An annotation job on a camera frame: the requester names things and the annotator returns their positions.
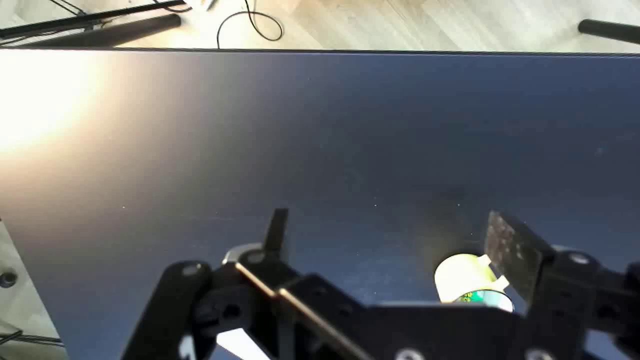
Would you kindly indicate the yellow mug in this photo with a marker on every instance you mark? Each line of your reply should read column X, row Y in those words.
column 463, row 273

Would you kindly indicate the black stand leg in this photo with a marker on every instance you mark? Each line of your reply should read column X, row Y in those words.
column 610, row 31
column 80, row 19
column 126, row 31

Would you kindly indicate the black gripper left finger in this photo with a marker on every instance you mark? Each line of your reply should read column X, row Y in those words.
column 278, row 233

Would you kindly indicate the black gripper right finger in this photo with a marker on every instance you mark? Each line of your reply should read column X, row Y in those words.
column 513, row 251

